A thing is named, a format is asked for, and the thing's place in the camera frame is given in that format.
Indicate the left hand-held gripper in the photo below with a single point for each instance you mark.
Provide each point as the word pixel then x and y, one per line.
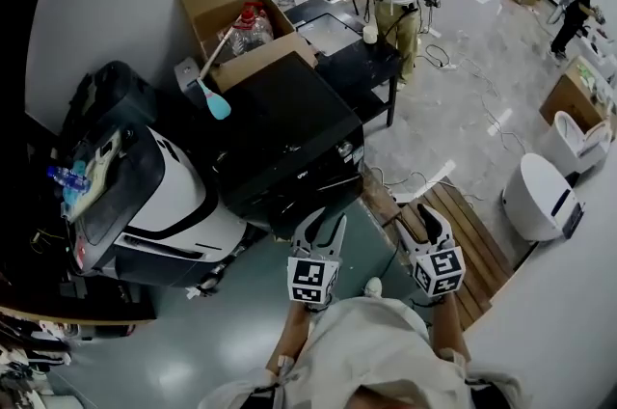
pixel 311 279

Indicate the clear water jug red cap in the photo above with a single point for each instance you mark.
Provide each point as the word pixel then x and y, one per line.
pixel 250 31

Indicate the wooden slatted platform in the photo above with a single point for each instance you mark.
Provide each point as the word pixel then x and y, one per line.
pixel 477 243

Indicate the black table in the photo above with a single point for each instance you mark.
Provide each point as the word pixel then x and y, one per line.
pixel 356 64

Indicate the cream plastic tool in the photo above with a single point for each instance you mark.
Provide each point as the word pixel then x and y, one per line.
pixel 99 171

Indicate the white toilet with open lid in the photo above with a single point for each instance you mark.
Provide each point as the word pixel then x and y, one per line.
pixel 573 139

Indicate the blue cloth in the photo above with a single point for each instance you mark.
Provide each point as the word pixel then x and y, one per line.
pixel 73 195

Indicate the person's left white shoe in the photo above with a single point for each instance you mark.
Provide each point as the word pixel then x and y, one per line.
pixel 372 287

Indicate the black backpack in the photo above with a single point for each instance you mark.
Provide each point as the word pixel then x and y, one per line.
pixel 111 93

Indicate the large black box appliance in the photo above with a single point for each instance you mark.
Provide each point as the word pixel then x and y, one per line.
pixel 289 122

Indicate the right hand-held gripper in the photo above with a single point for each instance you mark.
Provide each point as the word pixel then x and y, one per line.
pixel 439 269

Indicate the person's white shirt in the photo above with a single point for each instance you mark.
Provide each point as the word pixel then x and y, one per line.
pixel 381 349

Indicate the person's right forearm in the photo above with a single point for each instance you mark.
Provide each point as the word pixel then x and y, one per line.
pixel 446 325

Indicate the white wall dispenser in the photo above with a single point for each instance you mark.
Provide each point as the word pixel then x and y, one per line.
pixel 185 79

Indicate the cardboard box beside toilets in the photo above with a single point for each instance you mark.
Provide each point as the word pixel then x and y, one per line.
pixel 564 98

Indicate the blue label water bottle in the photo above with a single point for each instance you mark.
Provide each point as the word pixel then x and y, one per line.
pixel 67 178

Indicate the white and grey top-load washer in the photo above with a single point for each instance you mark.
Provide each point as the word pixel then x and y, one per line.
pixel 169 204

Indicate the white cup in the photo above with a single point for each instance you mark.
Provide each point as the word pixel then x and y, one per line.
pixel 369 35

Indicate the person's left forearm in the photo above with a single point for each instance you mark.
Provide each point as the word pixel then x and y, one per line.
pixel 294 335

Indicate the white round closed toilet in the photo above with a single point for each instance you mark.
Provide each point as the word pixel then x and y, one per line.
pixel 535 195

